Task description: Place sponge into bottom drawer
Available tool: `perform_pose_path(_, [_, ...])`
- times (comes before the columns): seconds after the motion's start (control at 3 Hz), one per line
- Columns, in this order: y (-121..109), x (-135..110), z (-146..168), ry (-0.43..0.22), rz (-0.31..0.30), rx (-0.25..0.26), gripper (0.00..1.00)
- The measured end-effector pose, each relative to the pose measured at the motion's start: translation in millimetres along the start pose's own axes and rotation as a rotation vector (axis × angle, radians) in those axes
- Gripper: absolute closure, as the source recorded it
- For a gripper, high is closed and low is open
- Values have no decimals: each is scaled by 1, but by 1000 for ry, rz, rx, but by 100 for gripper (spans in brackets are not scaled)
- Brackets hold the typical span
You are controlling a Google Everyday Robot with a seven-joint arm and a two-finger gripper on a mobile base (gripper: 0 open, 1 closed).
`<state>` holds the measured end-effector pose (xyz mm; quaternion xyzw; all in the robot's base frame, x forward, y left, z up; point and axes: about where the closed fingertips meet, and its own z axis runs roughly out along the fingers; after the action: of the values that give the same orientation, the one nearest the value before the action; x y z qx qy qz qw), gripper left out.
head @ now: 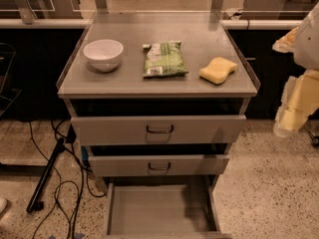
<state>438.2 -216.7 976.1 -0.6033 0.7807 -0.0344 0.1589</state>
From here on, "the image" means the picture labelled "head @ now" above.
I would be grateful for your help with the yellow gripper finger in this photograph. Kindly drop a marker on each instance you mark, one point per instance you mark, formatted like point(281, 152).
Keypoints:
point(300, 100)
point(286, 44)

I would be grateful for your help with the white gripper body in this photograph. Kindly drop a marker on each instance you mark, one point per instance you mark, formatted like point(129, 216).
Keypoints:
point(308, 47)

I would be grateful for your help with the yellow sponge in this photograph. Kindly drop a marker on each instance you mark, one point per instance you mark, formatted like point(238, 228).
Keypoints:
point(218, 70)

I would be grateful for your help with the top grey drawer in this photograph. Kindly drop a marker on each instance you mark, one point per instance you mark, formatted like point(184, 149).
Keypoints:
point(157, 130)

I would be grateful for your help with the grey drawer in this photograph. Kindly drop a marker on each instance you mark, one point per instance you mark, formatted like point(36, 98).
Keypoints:
point(157, 130)
point(168, 211)
point(158, 165)

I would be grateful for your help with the grey drawer cabinet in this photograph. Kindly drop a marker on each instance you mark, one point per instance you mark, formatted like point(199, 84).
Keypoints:
point(125, 92)

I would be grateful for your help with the bottom grey drawer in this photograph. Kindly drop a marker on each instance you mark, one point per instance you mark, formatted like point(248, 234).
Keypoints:
point(168, 211)

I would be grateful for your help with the middle grey drawer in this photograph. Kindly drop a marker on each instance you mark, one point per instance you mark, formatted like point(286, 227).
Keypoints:
point(158, 165)

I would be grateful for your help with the green snack bag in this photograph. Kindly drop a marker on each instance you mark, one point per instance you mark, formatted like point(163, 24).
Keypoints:
point(164, 60)

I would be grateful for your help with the white ceramic bowl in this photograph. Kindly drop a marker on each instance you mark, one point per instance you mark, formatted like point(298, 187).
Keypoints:
point(104, 55)

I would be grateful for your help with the black pole on floor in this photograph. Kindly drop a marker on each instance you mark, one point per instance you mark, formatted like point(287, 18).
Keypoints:
point(35, 204)

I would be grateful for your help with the white shoe tip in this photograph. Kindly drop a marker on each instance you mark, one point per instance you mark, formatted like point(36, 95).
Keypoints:
point(3, 204)

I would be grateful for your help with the white counter rail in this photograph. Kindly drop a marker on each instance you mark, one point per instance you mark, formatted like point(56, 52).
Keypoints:
point(83, 23)

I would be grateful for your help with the black wire rack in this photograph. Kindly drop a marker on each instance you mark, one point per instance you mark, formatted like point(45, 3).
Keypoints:
point(8, 94)

